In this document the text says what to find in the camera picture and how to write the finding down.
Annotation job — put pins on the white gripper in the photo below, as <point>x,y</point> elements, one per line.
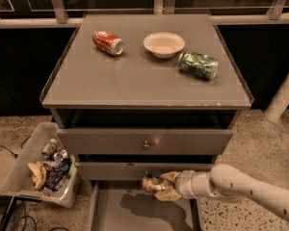
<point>184,184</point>

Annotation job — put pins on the orange soda can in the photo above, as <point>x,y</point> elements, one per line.
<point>152,184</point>

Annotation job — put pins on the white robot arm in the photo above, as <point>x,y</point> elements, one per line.
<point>222,182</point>

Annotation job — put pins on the grey bottom drawer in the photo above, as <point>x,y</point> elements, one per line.
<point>123,206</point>

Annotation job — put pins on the grey drawer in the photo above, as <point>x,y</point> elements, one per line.
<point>145,141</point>
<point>110,171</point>
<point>123,206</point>

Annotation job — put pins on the grey middle drawer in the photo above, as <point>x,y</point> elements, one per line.
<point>110,171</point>

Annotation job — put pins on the grey drawer cabinet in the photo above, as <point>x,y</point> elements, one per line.
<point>91,89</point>

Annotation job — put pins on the grey top drawer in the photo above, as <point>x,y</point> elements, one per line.
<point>145,141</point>

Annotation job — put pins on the green soda can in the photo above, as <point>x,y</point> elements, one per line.
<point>200,65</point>

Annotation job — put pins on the small can in bin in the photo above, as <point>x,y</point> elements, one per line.
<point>49,148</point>

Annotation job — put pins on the red soda can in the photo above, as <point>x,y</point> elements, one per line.
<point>108,42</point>

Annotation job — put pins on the dark blue snack wrapper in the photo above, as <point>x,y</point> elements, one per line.
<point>57,173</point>

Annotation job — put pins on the clear plastic bin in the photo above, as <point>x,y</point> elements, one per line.
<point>19,182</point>

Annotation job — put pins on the tan crumpled bag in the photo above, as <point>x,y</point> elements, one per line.
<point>39,174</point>

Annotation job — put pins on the white paper bowl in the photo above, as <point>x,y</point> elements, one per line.
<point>163,45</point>

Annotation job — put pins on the metal window railing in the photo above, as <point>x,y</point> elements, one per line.
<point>71,13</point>

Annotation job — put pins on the white post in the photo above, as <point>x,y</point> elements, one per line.
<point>279,103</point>

